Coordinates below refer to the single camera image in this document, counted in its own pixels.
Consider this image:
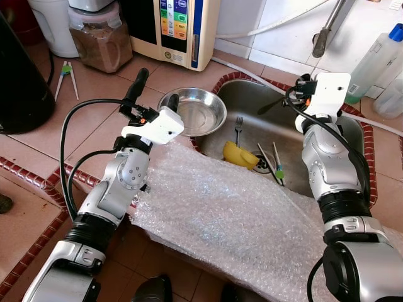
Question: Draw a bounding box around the thin white water hose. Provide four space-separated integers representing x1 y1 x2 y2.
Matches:
214 0 331 40
211 55 403 137

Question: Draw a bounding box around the clear bottle with blue cap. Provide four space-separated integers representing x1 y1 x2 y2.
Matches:
344 23 403 105

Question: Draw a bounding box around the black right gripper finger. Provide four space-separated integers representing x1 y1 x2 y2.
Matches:
257 99 292 116

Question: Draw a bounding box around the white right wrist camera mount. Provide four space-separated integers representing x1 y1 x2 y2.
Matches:
304 72 351 122

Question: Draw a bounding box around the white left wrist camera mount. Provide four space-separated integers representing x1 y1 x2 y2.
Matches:
121 106 185 147

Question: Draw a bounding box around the white plastic container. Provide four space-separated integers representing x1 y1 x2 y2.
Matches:
28 0 80 59

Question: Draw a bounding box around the translucent plastic bottle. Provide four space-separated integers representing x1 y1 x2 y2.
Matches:
372 68 403 120

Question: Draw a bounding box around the cream water ionizer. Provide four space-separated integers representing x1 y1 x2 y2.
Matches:
120 0 222 72

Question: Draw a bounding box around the grey metal faucet spout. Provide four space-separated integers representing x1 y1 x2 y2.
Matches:
311 0 355 59

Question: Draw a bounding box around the white training chopstick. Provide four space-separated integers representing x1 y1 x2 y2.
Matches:
55 61 69 101
66 61 80 101

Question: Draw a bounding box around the round steel bowl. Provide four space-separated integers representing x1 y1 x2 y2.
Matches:
157 87 228 137

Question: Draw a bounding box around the black left robot foot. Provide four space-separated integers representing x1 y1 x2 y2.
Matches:
129 274 174 302

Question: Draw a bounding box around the red plastic cup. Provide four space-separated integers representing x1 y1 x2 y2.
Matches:
0 0 32 43

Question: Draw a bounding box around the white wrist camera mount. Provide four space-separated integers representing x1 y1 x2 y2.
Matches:
304 72 351 122
121 106 185 147

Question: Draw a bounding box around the steel fork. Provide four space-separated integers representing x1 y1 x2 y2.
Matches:
234 115 245 149

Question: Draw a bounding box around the yellow plastic bowl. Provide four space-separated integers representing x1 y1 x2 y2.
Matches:
222 140 261 171

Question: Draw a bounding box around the steel sink basin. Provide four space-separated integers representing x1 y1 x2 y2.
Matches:
191 77 367 201

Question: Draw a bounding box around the clear bubble wrap sheet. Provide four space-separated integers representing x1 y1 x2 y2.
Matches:
129 140 403 301

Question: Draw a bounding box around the clear jar of brown powder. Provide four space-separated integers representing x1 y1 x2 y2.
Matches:
67 0 135 74

